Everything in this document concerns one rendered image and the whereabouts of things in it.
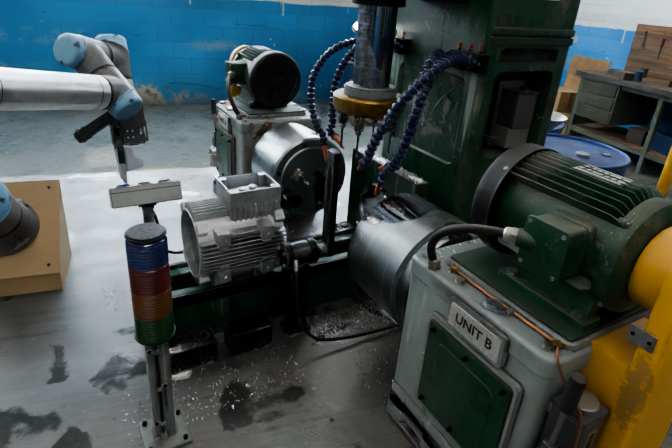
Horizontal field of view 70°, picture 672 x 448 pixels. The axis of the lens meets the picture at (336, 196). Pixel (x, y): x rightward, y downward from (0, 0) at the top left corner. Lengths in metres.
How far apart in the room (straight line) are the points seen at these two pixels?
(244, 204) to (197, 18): 5.68
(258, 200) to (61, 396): 0.54
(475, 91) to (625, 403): 0.72
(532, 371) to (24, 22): 6.56
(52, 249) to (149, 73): 5.42
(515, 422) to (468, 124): 0.69
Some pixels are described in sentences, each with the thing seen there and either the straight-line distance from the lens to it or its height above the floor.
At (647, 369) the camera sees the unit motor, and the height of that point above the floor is 1.18.
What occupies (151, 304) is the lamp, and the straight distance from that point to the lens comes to 0.80.
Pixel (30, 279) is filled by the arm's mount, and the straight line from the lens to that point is 1.45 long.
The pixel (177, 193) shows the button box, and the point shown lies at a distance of 1.32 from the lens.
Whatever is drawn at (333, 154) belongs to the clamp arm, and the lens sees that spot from 1.02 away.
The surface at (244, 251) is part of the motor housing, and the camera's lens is 1.10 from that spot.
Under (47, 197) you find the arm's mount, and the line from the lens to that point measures 1.50.
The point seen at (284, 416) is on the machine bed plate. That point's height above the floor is 0.80.
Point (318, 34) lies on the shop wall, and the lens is 6.98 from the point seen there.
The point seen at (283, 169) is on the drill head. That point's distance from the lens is 1.39.
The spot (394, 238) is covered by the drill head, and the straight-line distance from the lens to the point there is 0.95.
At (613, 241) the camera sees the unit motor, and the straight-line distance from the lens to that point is 0.67.
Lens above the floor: 1.57
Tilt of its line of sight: 23 degrees down
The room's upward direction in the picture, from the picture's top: 4 degrees clockwise
